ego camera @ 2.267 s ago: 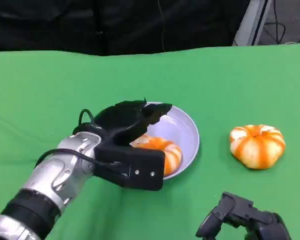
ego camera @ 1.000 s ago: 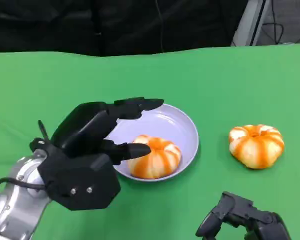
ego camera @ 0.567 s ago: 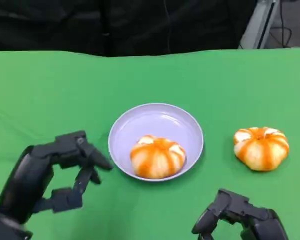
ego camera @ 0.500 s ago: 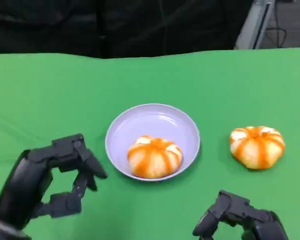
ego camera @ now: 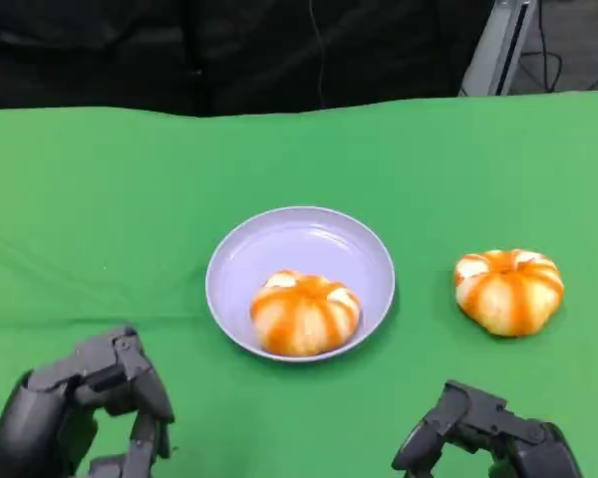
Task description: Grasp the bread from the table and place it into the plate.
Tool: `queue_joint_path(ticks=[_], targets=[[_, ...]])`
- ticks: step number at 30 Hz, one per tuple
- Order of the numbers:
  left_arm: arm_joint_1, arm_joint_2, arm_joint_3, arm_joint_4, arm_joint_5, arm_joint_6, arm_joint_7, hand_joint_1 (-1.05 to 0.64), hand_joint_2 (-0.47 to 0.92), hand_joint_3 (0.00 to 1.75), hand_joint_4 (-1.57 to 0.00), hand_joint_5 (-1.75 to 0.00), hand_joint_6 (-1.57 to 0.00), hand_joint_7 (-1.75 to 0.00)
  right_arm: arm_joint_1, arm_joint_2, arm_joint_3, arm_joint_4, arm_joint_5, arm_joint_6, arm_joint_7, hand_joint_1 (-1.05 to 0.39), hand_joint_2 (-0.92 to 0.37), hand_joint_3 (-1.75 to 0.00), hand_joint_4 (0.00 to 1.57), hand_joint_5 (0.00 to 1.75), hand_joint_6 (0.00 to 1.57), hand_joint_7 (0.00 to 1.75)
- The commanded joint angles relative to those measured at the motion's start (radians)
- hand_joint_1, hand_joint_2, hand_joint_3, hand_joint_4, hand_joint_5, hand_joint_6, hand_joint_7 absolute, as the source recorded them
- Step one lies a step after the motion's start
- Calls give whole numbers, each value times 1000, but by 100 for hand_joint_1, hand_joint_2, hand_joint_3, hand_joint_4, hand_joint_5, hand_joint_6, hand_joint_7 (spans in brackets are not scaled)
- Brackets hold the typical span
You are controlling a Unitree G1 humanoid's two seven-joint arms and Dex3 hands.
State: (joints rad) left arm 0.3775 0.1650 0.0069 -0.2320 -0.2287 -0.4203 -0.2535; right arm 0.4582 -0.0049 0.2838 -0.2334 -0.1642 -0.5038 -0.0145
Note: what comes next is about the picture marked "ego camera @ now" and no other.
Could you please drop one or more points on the grey metal post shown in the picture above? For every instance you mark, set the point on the grey metal post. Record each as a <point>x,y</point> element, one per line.
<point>498,45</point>

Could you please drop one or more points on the orange white toy bread roll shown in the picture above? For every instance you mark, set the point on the orange white toy bread roll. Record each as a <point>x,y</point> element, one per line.
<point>304,318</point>
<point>508,299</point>

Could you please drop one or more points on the black backdrop curtain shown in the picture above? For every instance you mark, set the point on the black backdrop curtain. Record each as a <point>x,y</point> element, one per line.
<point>154,50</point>

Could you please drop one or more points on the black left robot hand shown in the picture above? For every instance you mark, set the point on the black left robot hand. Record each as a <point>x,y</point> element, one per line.
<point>30,428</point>

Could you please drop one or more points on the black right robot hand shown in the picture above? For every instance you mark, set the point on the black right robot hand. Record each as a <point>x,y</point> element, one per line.
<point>523,440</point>

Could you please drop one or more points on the lilac plate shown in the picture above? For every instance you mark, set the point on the lilac plate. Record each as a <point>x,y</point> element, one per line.
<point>289,244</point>

